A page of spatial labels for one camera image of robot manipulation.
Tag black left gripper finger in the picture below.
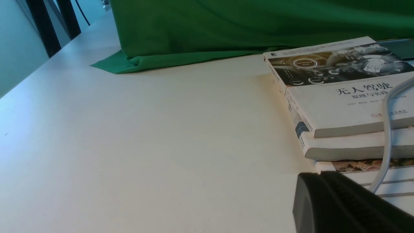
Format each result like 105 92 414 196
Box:
293 172 414 233

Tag picture-cover book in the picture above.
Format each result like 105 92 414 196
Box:
315 158 414 173

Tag bottom white circuit-pattern book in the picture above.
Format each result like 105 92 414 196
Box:
342 167 414 197

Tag white self-driving book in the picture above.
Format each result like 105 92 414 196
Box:
263 37 413 138

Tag green backdrop cloth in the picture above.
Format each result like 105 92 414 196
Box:
92 0 414 74

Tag black stand legs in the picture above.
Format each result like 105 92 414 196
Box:
21 0 81 58

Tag white lamp power cable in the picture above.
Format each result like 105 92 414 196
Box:
368 76 414 194

